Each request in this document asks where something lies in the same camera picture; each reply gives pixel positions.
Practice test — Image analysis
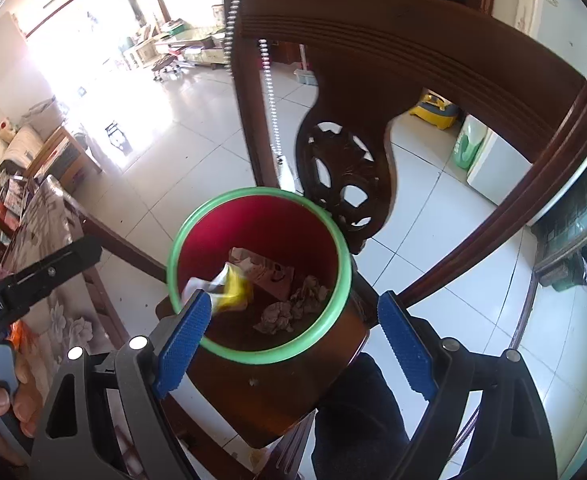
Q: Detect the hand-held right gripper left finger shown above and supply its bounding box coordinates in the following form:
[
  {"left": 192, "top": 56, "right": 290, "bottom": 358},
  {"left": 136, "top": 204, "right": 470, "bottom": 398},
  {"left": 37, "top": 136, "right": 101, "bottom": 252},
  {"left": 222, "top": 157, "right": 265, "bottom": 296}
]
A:
[{"left": 28, "top": 290, "right": 214, "bottom": 480}]

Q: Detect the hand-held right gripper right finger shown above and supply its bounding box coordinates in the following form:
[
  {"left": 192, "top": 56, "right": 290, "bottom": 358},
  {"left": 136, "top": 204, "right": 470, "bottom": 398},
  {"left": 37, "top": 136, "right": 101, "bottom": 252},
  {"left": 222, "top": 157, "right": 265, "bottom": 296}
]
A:
[{"left": 377, "top": 291, "right": 559, "bottom": 480}]

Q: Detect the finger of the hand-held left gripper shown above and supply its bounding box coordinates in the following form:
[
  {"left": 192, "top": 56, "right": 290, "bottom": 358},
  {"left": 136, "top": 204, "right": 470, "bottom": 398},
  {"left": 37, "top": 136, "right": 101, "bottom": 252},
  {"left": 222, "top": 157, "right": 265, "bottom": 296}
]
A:
[{"left": 0, "top": 236, "right": 103, "bottom": 311}]

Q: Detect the orange plastic bag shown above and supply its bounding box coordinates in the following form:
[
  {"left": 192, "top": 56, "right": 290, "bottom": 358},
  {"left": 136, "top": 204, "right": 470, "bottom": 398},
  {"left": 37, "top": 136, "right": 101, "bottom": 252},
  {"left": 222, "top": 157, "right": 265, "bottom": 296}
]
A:
[{"left": 8, "top": 321, "right": 31, "bottom": 361}]

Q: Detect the yellow white wrapper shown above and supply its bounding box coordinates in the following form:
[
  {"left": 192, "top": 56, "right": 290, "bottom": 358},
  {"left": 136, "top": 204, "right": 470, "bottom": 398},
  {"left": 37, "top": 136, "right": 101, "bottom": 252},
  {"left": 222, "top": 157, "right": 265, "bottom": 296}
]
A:
[{"left": 180, "top": 264, "right": 254, "bottom": 313}]

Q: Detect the green-rimmed red waste bin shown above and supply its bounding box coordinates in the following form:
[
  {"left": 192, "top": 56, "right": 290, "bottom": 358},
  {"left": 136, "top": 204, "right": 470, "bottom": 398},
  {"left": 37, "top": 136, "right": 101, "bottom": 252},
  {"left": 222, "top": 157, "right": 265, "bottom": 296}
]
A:
[{"left": 167, "top": 186, "right": 371, "bottom": 448}]

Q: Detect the person's left hand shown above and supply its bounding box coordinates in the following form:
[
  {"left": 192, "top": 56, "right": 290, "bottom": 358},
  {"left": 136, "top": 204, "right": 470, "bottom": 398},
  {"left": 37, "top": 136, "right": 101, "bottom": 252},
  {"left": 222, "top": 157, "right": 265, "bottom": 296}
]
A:
[{"left": 0, "top": 350, "right": 44, "bottom": 436}]

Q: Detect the floral tablecloth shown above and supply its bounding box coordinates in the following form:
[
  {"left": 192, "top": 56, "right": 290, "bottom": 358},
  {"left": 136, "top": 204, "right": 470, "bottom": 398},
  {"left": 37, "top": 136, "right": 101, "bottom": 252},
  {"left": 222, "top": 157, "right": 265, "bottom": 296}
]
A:
[{"left": 0, "top": 175, "right": 129, "bottom": 396}]

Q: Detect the person's leg in dark trousers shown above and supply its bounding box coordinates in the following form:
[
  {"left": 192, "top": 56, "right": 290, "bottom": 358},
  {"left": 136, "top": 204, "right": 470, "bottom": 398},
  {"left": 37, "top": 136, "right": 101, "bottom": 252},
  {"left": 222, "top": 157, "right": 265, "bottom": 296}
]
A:
[{"left": 312, "top": 352, "right": 415, "bottom": 480}]

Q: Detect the crumpled paper tissue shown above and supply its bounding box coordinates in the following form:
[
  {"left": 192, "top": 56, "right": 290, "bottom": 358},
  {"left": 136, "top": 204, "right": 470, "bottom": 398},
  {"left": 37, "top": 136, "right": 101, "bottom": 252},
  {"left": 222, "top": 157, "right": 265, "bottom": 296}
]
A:
[
  {"left": 290, "top": 275, "right": 330, "bottom": 312},
  {"left": 253, "top": 302, "right": 295, "bottom": 334}
]

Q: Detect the flattened cardboard packet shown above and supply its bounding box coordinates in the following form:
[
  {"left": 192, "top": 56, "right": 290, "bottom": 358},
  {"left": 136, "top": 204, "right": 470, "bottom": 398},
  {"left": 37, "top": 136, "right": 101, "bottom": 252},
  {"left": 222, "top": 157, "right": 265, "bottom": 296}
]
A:
[{"left": 228, "top": 247, "right": 297, "bottom": 301}]

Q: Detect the small black stool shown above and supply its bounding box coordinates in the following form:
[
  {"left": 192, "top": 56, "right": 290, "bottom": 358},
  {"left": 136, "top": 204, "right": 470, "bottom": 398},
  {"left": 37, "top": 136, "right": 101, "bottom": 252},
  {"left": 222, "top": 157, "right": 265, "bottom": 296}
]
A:
[{"left": 104, "top": 121, "right": 130, "bottom": 153}]

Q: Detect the white appliance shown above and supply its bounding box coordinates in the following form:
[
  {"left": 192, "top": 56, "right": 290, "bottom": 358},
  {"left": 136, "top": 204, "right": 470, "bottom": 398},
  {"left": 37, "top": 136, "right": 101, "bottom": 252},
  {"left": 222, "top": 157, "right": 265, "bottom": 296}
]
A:
[{"left": 466, "top": 127, "right": 534, "bottom": 206}]

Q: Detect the green detergent bottle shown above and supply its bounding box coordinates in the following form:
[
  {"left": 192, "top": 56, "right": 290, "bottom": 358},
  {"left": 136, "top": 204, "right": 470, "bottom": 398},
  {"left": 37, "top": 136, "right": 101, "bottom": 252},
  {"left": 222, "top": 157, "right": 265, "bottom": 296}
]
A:
[{"left": 452, "top": 115, "right": 489, "bottom": 171}]

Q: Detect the yellow toy car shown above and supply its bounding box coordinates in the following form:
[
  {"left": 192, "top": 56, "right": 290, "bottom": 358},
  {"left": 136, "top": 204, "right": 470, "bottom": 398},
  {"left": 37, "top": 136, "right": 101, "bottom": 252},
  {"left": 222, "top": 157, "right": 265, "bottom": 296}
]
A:
[{"left": 407, "top": 91, "right": 459, "bottom": 131}]

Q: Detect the glass coffee table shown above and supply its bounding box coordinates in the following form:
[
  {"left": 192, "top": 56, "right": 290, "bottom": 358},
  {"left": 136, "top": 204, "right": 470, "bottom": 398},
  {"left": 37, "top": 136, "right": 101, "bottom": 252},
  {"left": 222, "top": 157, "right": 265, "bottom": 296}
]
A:
[{"left": 153, "top": 20, "right": 226, "bottom": 68}]

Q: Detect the carved wooden chair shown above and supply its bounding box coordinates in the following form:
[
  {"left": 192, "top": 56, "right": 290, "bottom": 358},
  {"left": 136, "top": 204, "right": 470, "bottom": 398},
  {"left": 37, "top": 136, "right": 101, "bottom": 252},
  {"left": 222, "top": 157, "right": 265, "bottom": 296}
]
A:
[{"left": 156, "top": 0, "right": 587, "bottom": 480}]

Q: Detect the silver bead chain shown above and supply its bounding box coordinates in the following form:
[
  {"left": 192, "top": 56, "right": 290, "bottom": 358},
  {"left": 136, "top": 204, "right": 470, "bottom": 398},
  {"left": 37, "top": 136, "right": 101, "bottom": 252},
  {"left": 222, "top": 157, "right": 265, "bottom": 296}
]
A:
[{"left": 224, "top": 0, "right": 286, "bottom": 166}]

